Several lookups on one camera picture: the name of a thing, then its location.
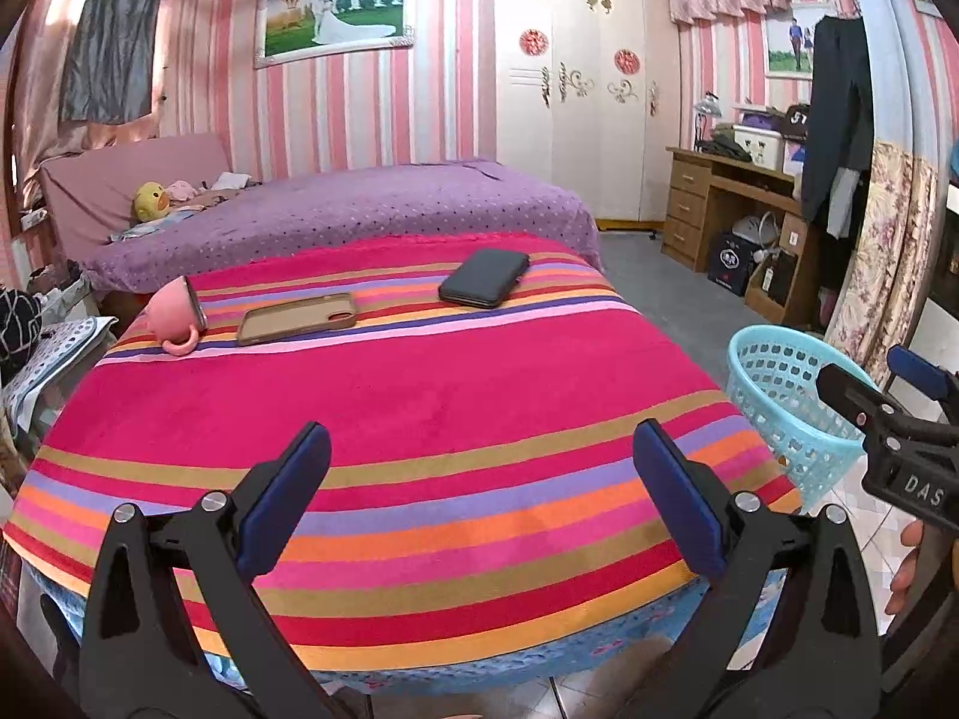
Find light blue plastic basket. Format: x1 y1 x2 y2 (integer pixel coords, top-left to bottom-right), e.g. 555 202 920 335
725 324 881 514

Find white wardrobe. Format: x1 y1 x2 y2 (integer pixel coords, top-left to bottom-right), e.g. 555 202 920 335
490 0 683 229

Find dark clothes pile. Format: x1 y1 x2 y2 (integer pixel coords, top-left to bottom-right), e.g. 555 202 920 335
704 131 754 164

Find grey window cloth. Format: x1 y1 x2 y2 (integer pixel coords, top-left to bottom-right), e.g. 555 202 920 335
58 0 170 123

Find black and white cushion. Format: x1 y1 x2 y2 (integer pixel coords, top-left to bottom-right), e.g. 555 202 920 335
0 286 46 368

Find wooden desk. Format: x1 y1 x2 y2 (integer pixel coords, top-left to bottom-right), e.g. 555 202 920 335
663 147 821 327

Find pink cup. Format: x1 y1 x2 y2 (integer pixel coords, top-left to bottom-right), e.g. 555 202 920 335
142 276 209 358

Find brown phone case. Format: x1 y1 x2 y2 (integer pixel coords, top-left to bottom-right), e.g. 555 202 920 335
236 292 359 348

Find bed with purple cover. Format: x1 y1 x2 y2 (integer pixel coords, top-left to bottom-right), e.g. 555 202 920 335
79 159 604 297

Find black wallet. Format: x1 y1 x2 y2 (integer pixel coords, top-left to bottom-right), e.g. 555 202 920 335
438 247 532 310

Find pink window curtain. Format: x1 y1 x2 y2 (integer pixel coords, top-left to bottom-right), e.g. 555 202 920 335
11 0 196 188

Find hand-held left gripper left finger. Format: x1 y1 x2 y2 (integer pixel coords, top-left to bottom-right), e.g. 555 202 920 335
79 421 334 719

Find framed couple photo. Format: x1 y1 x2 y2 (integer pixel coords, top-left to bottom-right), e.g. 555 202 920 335
764 4 836 80

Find dark paper bag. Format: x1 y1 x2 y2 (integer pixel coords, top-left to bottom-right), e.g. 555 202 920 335
760 247 799 308

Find polka dot cloth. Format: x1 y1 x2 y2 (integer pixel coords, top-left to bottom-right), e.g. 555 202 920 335
0 315 119 421

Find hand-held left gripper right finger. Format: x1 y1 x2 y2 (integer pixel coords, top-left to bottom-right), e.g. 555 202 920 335
633 419 885 719

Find pink covered headboard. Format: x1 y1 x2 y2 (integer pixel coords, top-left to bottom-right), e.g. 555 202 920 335
37 132 233 256

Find floral curtain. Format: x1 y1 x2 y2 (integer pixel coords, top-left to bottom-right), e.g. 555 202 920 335
824 0 945 368

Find white storage box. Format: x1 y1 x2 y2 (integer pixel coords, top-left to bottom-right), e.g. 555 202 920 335
732 123 788 166

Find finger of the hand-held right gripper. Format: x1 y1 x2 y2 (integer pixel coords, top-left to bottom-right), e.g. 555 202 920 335
888 345 959 421
815 363 901 433

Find desk lamp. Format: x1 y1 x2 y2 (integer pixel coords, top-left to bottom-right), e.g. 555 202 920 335
693 93 722 155

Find black box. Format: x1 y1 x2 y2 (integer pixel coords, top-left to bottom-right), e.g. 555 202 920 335
708 232 761 297

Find framed wedding photo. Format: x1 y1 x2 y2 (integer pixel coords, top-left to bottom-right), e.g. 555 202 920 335
253 0 415 70

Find dark hanging clothes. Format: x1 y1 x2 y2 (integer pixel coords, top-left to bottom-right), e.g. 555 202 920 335
800 13 876 241

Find white appliance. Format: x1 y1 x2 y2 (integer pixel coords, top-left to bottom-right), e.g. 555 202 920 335
730 211 780 248

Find person's right hand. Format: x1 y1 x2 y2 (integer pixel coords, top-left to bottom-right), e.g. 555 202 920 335
884 520 931 617

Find yellow duck plush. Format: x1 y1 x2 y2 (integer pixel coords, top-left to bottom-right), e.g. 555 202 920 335
133 181 167 223

